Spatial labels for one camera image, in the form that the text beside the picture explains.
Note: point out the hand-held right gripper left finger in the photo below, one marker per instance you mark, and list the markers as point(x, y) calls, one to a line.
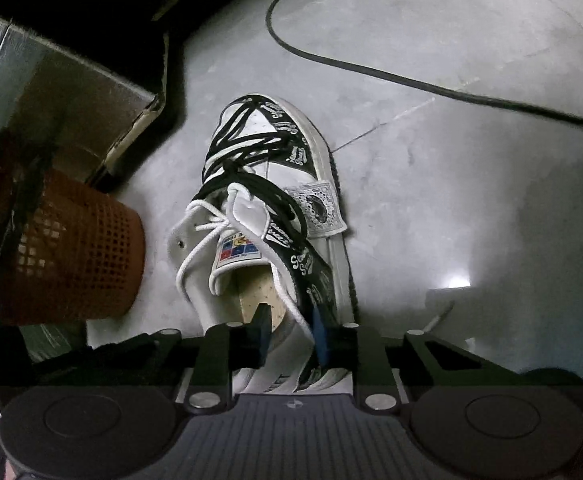
point(264, 332)

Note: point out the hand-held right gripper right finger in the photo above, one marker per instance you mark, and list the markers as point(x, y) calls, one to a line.
point(321, 335)

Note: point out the white shoelace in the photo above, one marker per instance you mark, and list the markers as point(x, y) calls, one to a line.
point(206, 210)

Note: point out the white and black sneaker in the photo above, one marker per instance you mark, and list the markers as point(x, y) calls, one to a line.
point(256, 120)

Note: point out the black shoelace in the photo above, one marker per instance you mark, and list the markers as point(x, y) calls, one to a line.
point(231, 182)

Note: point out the orange mesh wastebasket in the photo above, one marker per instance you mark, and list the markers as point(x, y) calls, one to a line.
point(86, 250)

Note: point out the dark green cloth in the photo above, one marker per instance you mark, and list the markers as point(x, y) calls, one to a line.
point(56, 340)

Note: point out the silver foil-covered box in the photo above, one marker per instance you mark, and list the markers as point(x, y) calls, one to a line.
point(71, 90)

